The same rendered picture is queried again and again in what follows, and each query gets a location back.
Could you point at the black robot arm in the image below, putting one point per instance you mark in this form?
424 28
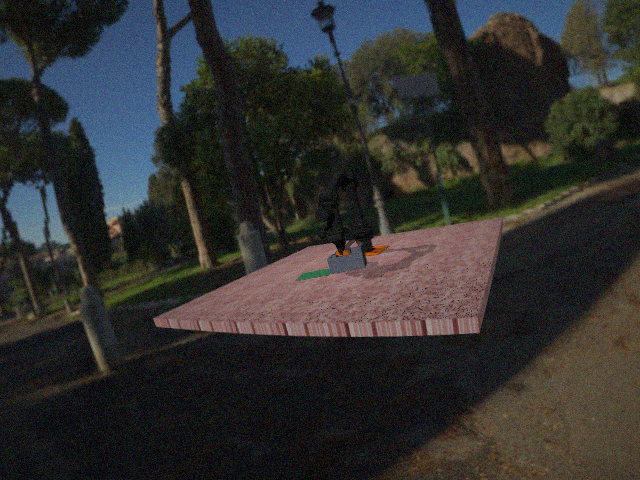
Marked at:
328 208

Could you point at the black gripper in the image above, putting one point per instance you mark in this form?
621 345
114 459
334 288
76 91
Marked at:
337 236

